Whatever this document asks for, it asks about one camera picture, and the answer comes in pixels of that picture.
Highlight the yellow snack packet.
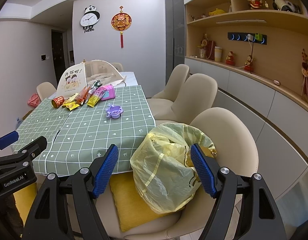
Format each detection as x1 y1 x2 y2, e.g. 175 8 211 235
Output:
62 93 79 111

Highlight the orange red snack packet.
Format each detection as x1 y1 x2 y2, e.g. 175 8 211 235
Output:
74 85 91 105

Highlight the yellow pink snack bar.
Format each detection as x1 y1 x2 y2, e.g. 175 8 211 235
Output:
87 90 105 107

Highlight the green white snack packet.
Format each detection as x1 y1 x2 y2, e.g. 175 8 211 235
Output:
89 80 102 94

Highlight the yellow plastic trash bag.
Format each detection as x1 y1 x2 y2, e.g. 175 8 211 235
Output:
130 122 217 214

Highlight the green checked tablecloth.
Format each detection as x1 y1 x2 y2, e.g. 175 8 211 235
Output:
11 85 155 176

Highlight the red snack can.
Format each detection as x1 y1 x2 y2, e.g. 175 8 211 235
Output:
51 96 65 109

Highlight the yellow seat cushion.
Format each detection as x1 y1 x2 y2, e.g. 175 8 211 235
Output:
110 172 170 232

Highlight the near beige chair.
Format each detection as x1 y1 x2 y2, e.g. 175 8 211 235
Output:
96 107 259 239

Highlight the purple toy carriage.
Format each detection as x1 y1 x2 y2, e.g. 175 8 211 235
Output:
105 103 124 119

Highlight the mesh food cover tent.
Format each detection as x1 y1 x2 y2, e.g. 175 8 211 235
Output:
56 60 125 99

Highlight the pink toy box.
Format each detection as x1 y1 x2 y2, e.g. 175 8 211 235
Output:
95 85 115 101

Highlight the middle beige chair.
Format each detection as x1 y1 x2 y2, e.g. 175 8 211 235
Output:
153 73 218 125

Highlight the far beige chair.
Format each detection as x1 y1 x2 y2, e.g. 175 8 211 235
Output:
147 64 190 103

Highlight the red figurine on counter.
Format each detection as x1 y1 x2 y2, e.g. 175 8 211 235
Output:
226 51 235 66

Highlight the red chinese knot ornament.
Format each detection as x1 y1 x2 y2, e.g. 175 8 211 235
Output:
111 6 132 48

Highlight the yellow cup with lid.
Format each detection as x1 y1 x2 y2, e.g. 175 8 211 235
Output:
214 46 222 62

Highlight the black power outlet strip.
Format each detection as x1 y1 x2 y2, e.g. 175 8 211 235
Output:
227 32 267 45

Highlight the panda wall clock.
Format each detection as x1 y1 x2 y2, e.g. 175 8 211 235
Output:
80 5 100 33

